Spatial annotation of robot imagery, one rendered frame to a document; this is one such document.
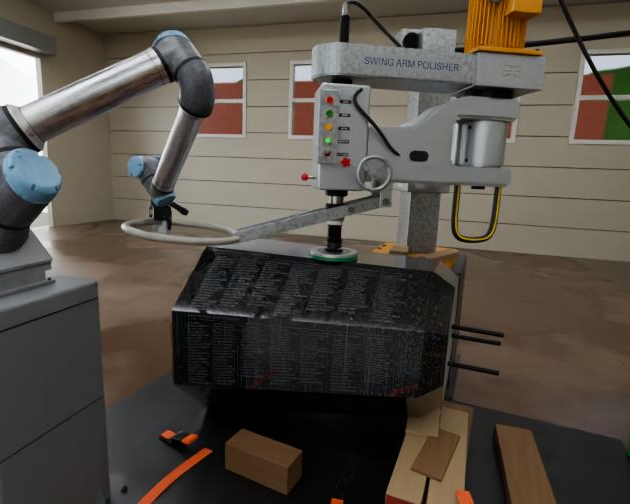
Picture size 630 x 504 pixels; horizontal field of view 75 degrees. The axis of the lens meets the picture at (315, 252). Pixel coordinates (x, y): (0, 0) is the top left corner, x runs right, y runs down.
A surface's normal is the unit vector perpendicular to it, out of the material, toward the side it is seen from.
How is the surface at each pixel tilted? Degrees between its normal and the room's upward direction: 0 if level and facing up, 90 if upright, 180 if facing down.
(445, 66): 90
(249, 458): 90
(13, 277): 90
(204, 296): 45
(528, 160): 90
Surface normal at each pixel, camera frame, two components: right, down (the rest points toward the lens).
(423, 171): 0.14, 0.19
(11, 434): 0.96, 0.09
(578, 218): -0.28, 0.17
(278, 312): -0.21, -0.58
